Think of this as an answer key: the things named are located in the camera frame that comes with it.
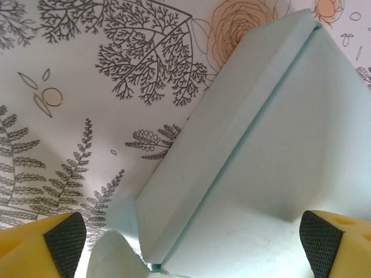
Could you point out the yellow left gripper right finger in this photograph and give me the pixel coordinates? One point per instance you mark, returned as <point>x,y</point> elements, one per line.
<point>342,249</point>

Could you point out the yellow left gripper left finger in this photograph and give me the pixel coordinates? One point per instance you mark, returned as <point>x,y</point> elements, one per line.
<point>34,249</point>

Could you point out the teal paper box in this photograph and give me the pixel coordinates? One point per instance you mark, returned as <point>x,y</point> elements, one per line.
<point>275,144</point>

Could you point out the floral table mat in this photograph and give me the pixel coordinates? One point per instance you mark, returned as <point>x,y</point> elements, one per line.
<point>87,87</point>

